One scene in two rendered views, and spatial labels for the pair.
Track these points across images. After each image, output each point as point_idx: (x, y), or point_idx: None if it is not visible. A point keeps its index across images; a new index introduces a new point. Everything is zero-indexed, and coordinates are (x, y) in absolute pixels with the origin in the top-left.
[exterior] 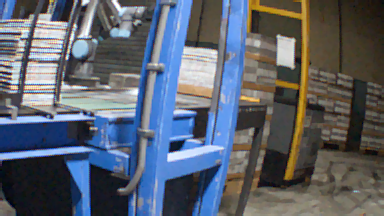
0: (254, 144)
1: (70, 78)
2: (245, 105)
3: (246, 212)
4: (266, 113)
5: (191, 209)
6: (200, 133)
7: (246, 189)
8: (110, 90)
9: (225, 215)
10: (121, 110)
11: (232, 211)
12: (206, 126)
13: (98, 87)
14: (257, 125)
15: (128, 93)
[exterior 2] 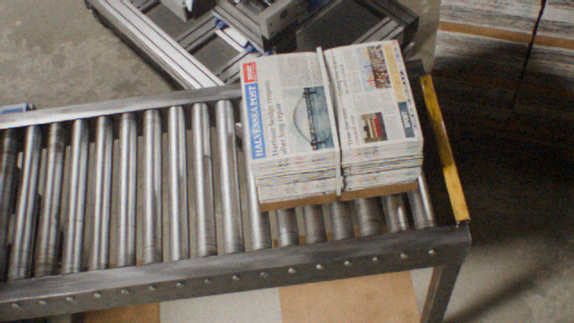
0: (435, 272)
1: None
2: (251, 269)
3: (572, 301)
4: (466, 252)
5: (497, 211)
6: (4, 318)
7: (426, 315)
8: (28, 139)
9: (509, 278)
10: None
11: (558, 272)
12: (24, 311)
13: (252, 5)
14: (387, 272)
15: (23, 170)
